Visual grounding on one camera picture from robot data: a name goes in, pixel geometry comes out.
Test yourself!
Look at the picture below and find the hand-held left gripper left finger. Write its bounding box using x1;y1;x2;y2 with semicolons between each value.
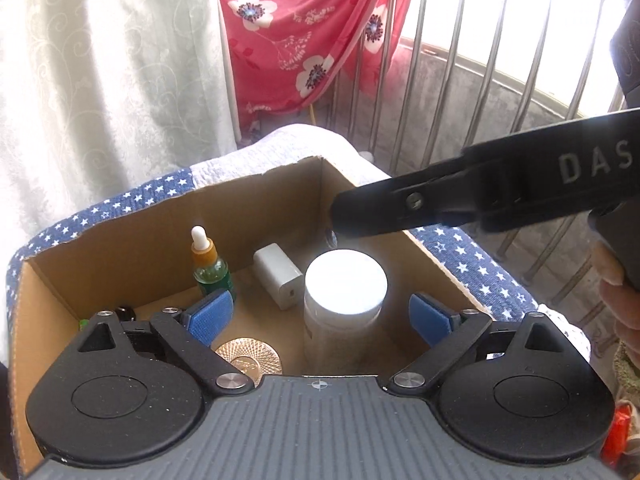
77;290;253;396

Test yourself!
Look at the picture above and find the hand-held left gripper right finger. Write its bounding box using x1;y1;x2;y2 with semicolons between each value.
385;292;576;396

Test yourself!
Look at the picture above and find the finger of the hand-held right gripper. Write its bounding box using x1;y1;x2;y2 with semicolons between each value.
329;156;484;238

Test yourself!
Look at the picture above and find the green dropper bottle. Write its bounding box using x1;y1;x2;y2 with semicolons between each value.
190;226;236;302

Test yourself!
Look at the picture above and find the black jar with gold lid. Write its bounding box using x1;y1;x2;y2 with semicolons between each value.
215;337;284;389

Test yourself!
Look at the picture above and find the white charger plug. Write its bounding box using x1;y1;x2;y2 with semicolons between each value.
252;243;306;312

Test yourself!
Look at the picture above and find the printed brown cardboard box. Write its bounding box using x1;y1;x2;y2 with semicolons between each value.
7;155;494;467

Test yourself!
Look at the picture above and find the person's right hand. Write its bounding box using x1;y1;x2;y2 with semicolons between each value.
592;251;640;352

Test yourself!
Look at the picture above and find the pink floral cloth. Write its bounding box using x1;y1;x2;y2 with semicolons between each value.
205;0;419;137

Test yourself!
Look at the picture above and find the red plastic object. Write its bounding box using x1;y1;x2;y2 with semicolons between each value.
601;402;634;467

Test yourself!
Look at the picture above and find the white patterned curtain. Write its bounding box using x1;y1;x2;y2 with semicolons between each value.
0;0;242;261

